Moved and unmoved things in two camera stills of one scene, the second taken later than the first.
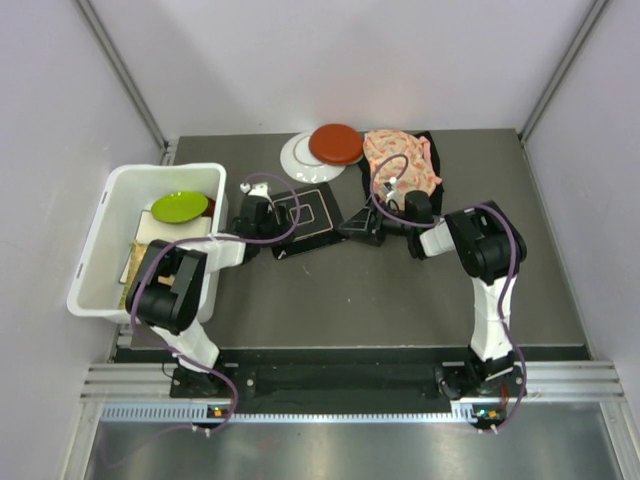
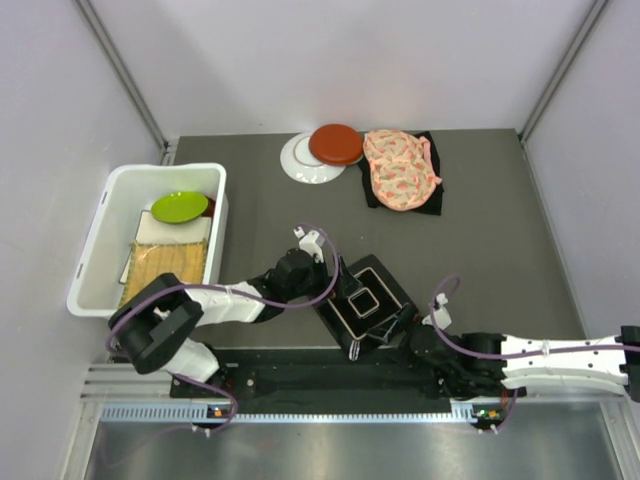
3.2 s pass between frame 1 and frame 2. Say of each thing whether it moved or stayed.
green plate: stayed
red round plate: stayed
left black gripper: moved
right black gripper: moved
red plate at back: stayed
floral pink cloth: stayed
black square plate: moved
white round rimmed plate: stayed
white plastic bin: stayed
